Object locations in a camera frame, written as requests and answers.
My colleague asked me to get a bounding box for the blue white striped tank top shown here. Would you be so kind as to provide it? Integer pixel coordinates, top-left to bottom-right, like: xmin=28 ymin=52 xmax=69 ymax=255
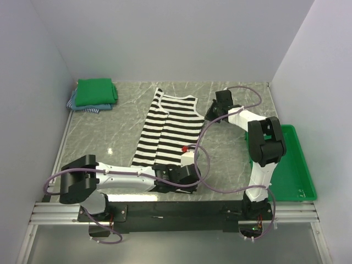
xmin=66 ymin=100 xmax=100 ymax=114

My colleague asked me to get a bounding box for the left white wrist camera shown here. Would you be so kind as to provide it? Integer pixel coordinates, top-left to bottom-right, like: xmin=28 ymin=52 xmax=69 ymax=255
xmin=180 ymin=146 xmax=195 ymax=167

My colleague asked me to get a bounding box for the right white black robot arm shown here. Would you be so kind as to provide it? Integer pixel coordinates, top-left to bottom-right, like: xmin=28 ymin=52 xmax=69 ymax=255
xmin=205 ymin=89 xmax=287 ymax=219

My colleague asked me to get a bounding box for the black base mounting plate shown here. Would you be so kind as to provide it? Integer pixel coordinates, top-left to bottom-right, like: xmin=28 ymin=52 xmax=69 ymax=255
xmin=76 ymin=200 xmax=274 ymax=234

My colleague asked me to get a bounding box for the black white striped tank top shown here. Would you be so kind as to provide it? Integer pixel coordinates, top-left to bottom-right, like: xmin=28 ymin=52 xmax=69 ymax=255
xmin=131 ymin=88 xmax=205 ymax=168

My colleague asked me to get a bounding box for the folded blue tank top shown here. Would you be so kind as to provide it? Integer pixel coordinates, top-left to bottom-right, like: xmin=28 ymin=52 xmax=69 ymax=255
xmin=67 ymin=91 xmax=113 ymax=114

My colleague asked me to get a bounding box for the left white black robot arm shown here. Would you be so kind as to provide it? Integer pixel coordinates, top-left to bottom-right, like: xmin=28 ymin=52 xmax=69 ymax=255
xmin=59 ymin=155 xmax=199 ymax=221

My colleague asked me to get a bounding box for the green tank top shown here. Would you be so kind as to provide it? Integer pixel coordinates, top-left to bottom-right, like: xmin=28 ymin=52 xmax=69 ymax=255
xmin=75 ymin=78 xmax=118 ymax=107

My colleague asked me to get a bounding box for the green plastic tray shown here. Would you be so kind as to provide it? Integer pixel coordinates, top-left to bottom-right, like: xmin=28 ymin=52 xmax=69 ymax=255
xmin=249 ymin=125 xmax=317 ymax=202

